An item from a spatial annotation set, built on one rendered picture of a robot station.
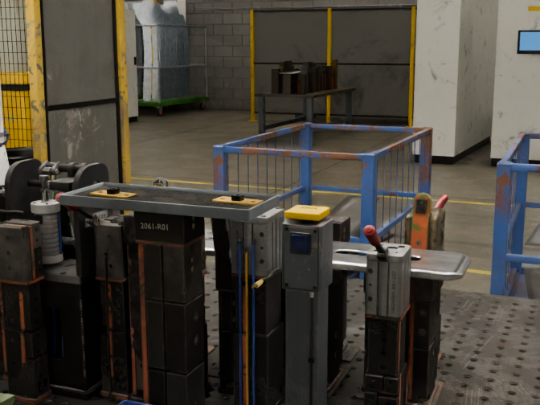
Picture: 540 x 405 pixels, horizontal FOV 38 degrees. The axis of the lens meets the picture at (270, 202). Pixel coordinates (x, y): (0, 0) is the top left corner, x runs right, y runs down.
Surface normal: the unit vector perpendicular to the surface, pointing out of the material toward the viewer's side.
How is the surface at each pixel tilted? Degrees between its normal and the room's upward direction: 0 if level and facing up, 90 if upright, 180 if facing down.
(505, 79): 90
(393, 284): 90
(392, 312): 90
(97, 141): 91
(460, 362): 0
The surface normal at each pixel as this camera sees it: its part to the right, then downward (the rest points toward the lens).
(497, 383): 0.00, -0.98
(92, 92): 0.93, 0.10
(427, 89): -0.43, 0.18
